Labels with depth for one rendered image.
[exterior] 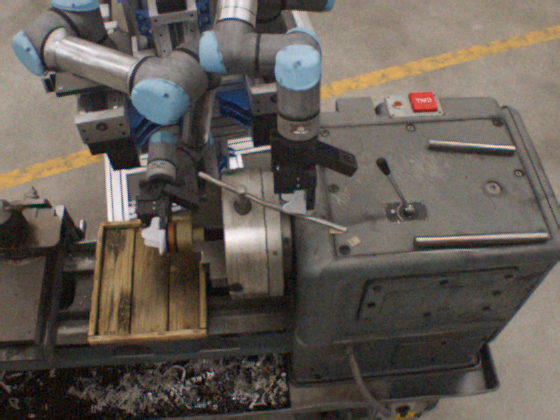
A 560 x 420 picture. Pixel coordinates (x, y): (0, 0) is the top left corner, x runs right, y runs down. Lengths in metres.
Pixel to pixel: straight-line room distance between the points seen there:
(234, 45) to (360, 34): 2.63
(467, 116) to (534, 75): 2.22
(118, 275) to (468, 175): 0.94
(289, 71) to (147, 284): 0.84
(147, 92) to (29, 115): 2.19
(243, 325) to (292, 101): 0.73
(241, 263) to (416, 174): 0.44
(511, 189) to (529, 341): 1.37
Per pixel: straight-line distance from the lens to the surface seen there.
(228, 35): 1.07
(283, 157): 1.06
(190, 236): 1.37
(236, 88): 1.80
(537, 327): 2.69
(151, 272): 1.61
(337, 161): 1.06
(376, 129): 1.39
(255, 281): 1.30
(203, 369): 1.84
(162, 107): 1.28
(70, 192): 2.99
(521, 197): 1.36
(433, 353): 1.74
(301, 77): 0.95
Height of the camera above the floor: 2.28
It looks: 55 degrees down
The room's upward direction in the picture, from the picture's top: straight up
